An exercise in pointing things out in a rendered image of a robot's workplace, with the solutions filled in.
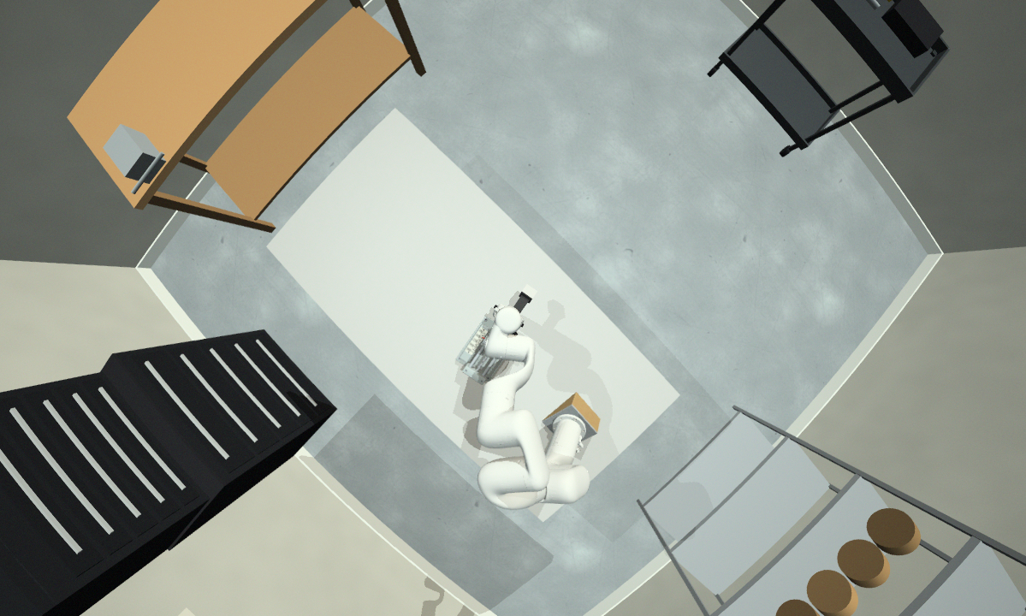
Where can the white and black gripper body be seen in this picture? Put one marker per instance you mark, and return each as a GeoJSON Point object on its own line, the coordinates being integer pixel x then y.
{"type": "Point", "coordinates": [501, 306]}

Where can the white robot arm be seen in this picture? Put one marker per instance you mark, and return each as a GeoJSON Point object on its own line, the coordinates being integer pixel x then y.
{"type": "Point", "coordinates": [499, 426]}

